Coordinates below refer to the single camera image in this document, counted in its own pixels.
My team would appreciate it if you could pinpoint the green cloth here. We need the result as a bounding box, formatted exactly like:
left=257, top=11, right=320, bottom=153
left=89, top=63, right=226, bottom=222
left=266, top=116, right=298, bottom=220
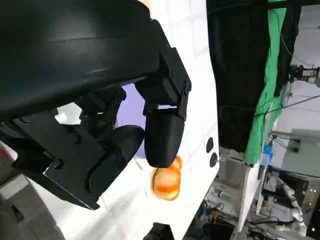
left=243, top=7, right=288, bottom=166

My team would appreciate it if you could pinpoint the blue plastic object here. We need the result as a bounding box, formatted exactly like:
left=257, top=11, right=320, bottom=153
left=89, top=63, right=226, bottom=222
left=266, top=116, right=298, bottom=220
left=262, top=143, right=275, bottom=161

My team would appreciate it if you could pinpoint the lilac plate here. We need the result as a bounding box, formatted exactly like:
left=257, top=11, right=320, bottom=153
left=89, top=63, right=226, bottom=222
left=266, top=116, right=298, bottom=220
left=115, top=84, right=149, bottom=160

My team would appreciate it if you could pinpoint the orange and white bread roll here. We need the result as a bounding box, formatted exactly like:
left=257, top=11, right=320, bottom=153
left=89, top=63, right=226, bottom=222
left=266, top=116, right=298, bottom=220
left=152, top=155, right=183, bottom=201

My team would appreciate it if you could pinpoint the white table frame panel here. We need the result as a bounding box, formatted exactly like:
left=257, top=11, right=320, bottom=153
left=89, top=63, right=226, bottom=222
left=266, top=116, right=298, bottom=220
left=219, top=147, right=253, bottom=235

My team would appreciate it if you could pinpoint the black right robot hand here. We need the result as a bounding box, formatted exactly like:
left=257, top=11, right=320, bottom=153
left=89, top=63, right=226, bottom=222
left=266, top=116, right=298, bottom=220
left=144, top=221, right=176, bottom=240

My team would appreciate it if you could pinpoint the grey metal cabinet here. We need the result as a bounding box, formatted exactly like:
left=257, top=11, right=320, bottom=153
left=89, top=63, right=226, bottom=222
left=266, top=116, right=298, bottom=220
left=259, top=128, right=320, bottom=178

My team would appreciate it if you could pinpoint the black backdrop cloth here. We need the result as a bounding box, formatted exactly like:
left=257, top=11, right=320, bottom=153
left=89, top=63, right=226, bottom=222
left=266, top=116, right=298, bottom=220
left=206, top=0, right=272, bottom=154

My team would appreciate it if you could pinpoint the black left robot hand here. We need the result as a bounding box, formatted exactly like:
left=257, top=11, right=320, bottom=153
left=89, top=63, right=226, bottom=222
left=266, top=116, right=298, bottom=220
left=0, top=0, right=193, bottom=211

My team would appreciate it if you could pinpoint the black rack panel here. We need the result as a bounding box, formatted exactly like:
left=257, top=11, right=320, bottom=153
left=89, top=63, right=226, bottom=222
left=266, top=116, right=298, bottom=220
left=306, top=174, right=320, bottom=238

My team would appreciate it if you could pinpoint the narrow black cloth strip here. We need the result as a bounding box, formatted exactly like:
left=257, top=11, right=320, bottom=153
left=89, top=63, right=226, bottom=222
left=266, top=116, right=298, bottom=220
left=273, top=0, right=302, bottom=98

